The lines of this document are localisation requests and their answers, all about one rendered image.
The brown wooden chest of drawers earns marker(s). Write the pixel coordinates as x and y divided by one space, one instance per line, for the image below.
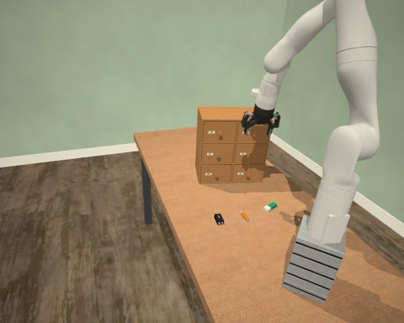
221 113

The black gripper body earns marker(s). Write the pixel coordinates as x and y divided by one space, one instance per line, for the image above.
260 113

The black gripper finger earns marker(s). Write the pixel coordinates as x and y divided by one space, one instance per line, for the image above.
246 125
274 125

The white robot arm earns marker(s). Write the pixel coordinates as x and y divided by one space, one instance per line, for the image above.
356 68

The black nine-volt battery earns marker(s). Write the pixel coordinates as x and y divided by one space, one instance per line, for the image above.
219 219

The green and white eraser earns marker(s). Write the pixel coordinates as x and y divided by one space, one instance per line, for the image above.
270 206

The brown wooden drawer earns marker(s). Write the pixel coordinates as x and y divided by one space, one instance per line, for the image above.
213 153
219 131
247 172
250 152
256 133
215 173

